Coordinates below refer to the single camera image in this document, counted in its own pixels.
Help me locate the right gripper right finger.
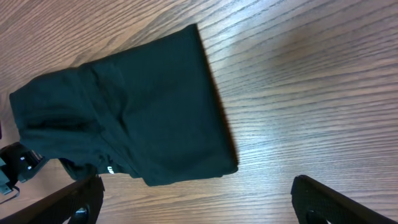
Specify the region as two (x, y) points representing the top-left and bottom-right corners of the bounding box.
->
(290, 175), (397, 224)

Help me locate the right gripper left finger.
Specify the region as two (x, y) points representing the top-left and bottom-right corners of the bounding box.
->
(1, 175), (104, 224)

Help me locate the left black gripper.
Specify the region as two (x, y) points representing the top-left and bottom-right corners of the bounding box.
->
(1, 142), (48, 195)

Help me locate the black polo shirt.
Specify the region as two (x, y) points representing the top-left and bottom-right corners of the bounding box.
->
(9, 24), (238, 186)

